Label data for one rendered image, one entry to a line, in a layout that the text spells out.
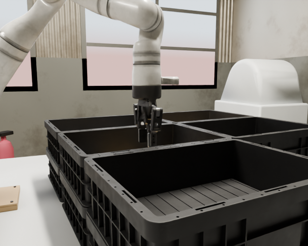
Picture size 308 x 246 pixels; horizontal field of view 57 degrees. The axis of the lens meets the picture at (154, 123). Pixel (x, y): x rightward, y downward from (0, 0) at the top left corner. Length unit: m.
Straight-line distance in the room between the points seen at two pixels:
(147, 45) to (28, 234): 0.55
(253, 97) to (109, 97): 1.50
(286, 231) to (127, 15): 0.55
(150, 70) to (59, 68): 2.42
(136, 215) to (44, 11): 0.71
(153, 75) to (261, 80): 1.88
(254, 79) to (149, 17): 1.91
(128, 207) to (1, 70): 0.66
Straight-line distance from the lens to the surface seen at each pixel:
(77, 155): 0.61
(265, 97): 2.52
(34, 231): 0.83
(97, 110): 3.14
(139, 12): 0.70
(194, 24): 3.59
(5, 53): 0.91
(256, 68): 2.55
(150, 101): 0.70
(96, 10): 0.79
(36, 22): 0.92
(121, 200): 0.39
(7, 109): 3.09
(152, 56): 0.70
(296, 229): 0.50
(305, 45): 3.10
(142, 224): 0.34
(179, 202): 0.62
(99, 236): 0.53
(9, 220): 0.91
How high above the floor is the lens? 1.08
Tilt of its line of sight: 9 degrees down
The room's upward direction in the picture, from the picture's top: straight up
